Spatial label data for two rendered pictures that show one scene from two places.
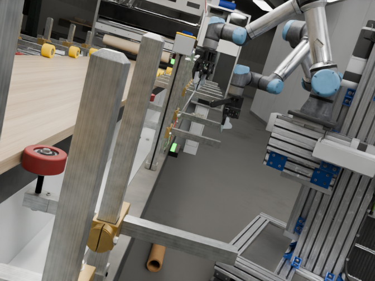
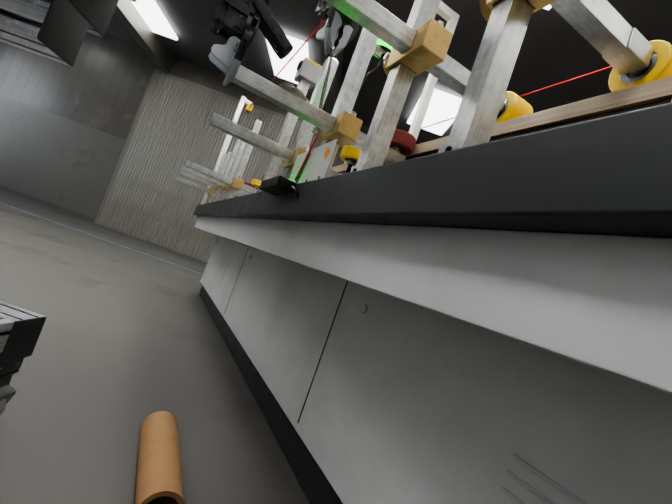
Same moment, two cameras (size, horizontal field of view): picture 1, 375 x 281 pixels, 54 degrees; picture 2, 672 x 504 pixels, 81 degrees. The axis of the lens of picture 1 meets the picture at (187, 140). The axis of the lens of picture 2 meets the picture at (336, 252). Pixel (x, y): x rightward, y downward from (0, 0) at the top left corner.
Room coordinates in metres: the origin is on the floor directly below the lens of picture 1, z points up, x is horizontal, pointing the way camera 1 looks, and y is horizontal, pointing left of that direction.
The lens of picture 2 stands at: (2.78, -0.18, 0.52)
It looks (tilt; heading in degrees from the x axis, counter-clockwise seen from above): 4 degrees up; 156
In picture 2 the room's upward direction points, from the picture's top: 19 degrees clockwise
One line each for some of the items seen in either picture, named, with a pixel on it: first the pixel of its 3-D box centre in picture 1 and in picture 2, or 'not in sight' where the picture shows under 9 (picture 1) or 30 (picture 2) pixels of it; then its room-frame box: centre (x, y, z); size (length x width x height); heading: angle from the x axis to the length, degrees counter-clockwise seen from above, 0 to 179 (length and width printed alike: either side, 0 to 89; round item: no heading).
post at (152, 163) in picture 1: (165, 112); (283, 139); (1.38, 0.11, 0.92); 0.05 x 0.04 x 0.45; 0
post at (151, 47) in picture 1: (121, 165); (243, 161); (0.64, 0.10, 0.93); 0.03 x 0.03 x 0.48; 0
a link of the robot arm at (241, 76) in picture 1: (240, 76); not in sight; (1.93, -0.17, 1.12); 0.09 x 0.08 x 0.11; 132
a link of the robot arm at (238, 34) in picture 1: (234, 34); not in sight; (1.89, -0.08, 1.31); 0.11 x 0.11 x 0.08; 71
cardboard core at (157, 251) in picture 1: (157, 251); (159, 463); (1.94, -0.01, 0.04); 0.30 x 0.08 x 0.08; 0
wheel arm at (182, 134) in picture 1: (174, 132); (285, 155); (1.68, 0.07, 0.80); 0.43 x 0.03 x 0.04; 90
